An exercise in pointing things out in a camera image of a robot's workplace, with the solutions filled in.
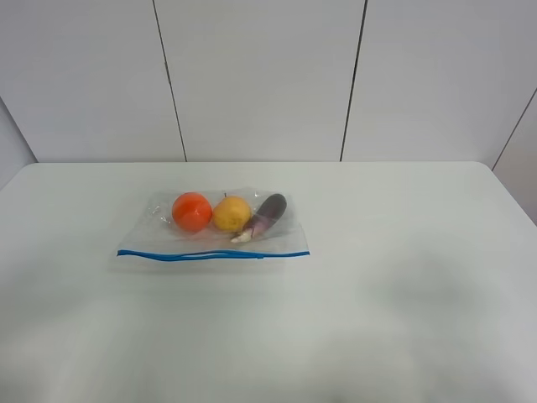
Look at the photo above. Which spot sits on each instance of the yellow pear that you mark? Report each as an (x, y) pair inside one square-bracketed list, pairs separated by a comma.
[(231, 214)]

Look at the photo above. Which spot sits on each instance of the clear zip bag blue seal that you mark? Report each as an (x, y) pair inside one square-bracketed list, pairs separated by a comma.
[(156, 237)]

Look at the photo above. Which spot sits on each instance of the purple eggplant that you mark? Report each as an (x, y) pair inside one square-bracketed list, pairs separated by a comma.
[(269, 212)]

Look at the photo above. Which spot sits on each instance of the orange tomato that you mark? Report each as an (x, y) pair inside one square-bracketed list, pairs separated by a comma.
[(191, 212)]

